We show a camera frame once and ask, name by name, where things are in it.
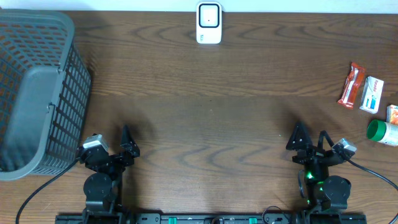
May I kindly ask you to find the black right camera cable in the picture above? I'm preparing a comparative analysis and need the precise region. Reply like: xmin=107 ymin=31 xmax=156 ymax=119
xmin=341 ymin=152 xmax=398 ymax=224

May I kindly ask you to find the orange tissue pack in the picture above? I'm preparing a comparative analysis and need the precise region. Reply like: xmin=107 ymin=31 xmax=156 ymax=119
xmin=386 ymin=105 xmax=398 ymax=125

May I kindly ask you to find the green lid white bottle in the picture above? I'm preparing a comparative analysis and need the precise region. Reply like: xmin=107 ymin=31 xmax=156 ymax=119
xmin=366 ymin=119 xmax=398 ymax=146

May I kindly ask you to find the white Panadol box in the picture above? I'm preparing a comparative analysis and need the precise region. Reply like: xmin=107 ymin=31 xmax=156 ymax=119
xmin=359 ymin=76 xmax=384 ymax=114

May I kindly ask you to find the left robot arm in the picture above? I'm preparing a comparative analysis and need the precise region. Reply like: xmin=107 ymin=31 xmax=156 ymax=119
xmin=76 ymin=126 xmax=140 ymax=223

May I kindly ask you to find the black left camera cable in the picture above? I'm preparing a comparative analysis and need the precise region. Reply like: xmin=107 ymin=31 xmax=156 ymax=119
xmin=15 ymin=158 xmax=80 ymax=224

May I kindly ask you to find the white barcode scanner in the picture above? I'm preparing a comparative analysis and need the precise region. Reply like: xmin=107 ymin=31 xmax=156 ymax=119
xmin=196 ymin=1 xmax=222 ymax=44

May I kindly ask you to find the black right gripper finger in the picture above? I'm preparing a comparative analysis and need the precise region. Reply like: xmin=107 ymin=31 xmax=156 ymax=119
xmin=285 ymin=122 xmax=313 ymax=151
xmin=317 ymin=130 xmax=335 ymax=149

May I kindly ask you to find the black camera cable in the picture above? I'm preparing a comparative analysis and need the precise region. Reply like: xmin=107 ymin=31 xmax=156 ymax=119
xmin=341 ymin=152 xmax=398 ymax=224
xmin=15 ymin=158 xmax=80 ymax=224

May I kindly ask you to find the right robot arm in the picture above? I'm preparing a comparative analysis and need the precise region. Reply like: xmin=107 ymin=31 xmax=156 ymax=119
xmin=286 ymin=122 xmax=356 ymax=223

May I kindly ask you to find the red Top chocolate bar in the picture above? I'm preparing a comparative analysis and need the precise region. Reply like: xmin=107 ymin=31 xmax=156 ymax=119
xmin=337 ymin=62 xmax=366 ymax=110

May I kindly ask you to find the grey plastic basket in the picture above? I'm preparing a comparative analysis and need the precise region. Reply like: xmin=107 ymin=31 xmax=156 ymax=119
xmin=1 ymin=9 xmax=91 ymax=181

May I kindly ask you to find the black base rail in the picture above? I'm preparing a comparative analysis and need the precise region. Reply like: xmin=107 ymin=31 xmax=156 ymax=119
xmin=55 ymin=212 xmax=368 ymax=224

